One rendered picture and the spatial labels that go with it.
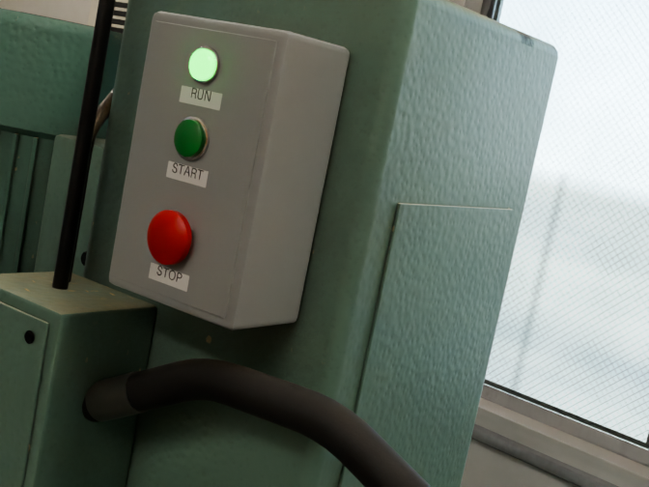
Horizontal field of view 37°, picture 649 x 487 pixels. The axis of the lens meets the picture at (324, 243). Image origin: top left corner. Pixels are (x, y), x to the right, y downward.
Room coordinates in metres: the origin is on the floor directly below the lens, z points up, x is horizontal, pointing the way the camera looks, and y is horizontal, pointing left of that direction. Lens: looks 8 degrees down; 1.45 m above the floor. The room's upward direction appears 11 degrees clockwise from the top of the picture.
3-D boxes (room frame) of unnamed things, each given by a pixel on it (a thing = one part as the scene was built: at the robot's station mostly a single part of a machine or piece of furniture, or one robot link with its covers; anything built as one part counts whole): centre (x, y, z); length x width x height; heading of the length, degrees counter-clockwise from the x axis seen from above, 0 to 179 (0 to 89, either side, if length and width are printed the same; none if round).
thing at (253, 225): (0.56, 0.06, 1.40); 0.10 x 0.06 x 0.16; 56
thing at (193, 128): (0.53, 0.08, 1.42); 0.02 x 0.01 x 0.02; 56
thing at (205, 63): (0.53, 0.08, 1.46); 0.02 x 0.01 x 0.02; 56
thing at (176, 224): (0.53, 0.08, 1.36); 0.03 x 0.01 x 0.03; 56
